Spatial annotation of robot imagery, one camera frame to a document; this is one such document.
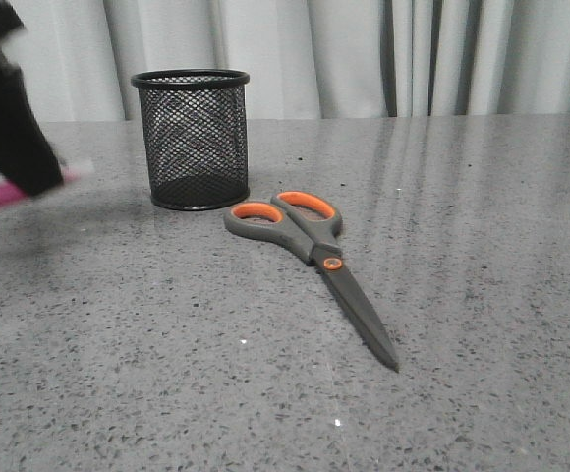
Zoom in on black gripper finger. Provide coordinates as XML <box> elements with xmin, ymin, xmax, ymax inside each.
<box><xmin>0</xmin><ymin>48</ymin><xmax>66</xmax><ymax>199</ymax></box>

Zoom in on grey orange scissors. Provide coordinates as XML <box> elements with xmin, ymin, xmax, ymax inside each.
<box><xmin>223</xmin><ymin>191</ymin><xmax>399</xmax><ymax>372</ymax></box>

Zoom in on black mesh pen bin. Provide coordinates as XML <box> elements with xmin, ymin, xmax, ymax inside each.
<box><xmin>131</xmin><ymin>69</ymin><xmax>250</xmax><ymax>210</ymax></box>

